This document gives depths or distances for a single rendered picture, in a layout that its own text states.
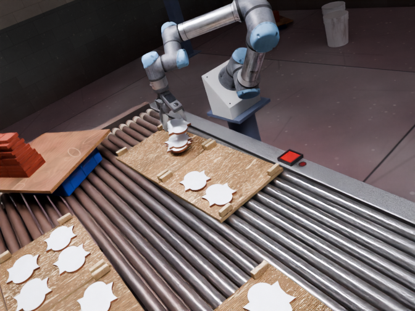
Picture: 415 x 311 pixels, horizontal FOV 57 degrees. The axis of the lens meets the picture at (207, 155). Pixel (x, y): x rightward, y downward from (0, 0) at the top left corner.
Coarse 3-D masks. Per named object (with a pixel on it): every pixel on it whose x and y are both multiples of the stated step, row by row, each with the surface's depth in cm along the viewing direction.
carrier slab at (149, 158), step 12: (156, 132) 207; (168, 132) 204; (144, 144) 199; (156, 144) 196; (192, 144) 186; (120, 156) 196; (132, 156) 192; (144, 156) 189; (156, 156) 186; (168, 156) 183; (180, 156) 180; (192, 156) 177; (132, 168) 184; (144, 168) 179; (156, 168) 176; (168, 168) 174; (156, 180) 168
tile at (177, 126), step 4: (172, 120) 184; (176, 120) 183; (180, 120) 182; (184, 120) 181; (168, 124) 182; (172, 124) 181; (176, 124) 180; (180, 124) 179; (184, 124) 179; (188, 124) 178; (168, 128) 179; (172, 128) 178; (176, 128) 177; (180, 128) 176; (184, 128) 176; (172, 132) 176; (176, 132) 175; (180, 132) 174; (184, 132) 175
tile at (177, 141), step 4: (172, 136) 188; (176, 136) 187; (180, 136) 186; (184, 136) 185; (172, 140) 185; (176, 140) 184; (180, 140) 183; (184, 140) 182; (188, 140) 182; (168, 144) 184; (172, 144) 181; (176, 144) 180; (180, 144) 179; (184, 144) 178; (172, 148) 180; (176, 148) 179; (180, 148) 178
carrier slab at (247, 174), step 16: (192, 160) 174; (208, 160) 170; (224, 160) 166; (240, 160) 163; (256, 160) 160; (176, 176) 166; (208, 176) 160; (224, 176) 157; (240, 176) 154; (256, 176) 151; (272, 176) 148; (176, 192) 157; (192, 192) 154; (240, 192) 146; (256, 192) 145; (208, 208) 143
